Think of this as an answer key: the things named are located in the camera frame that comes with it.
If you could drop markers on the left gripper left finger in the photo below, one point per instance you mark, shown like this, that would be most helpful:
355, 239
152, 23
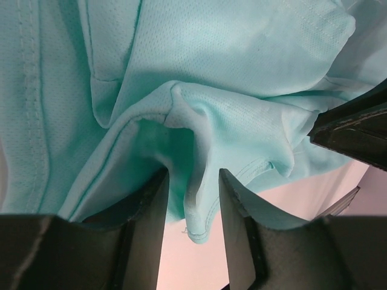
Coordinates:
118, 248

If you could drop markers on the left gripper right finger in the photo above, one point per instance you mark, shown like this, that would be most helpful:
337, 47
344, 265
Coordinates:
268, 248

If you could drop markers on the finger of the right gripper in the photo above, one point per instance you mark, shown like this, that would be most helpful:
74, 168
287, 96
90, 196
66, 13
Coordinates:
356, 129

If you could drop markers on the mint green t shirt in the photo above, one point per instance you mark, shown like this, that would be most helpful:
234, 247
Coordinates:
96, 96

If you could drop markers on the aluminium front rail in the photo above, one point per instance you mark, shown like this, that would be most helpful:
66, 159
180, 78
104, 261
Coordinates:
340, 205

